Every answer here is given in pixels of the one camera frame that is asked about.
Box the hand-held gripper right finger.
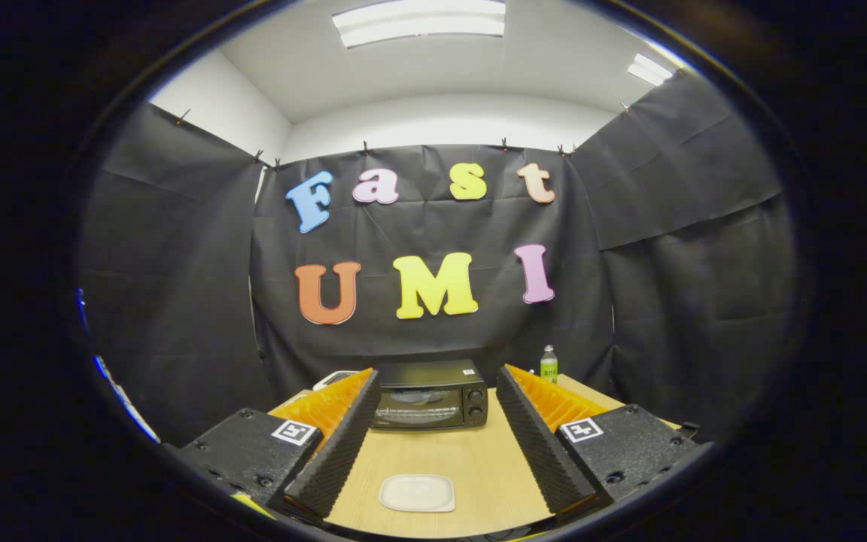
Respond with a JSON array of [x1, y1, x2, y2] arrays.
[[495, 364, 714, 522]]

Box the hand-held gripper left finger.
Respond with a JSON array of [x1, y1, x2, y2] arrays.
[[165, 367, 383, 524]]

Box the black toaster oven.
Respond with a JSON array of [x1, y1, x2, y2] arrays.
[[370, 359, 490, 431]]

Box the white pop-up toaster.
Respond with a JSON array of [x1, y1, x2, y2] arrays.
[[312, 369, 360, 392]]

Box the white rectangular plate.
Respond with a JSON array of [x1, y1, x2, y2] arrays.
[[378, 473, 456, 514]]

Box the black backdrop cloth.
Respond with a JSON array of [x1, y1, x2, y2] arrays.
[[76, 72, 796, 445]]

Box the small ceiling light panel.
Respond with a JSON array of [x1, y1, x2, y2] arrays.
[[627, 53, 675, 87]]

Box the long ceiling light panel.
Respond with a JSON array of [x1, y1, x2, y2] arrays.
[[332, 0, 507, 50]]

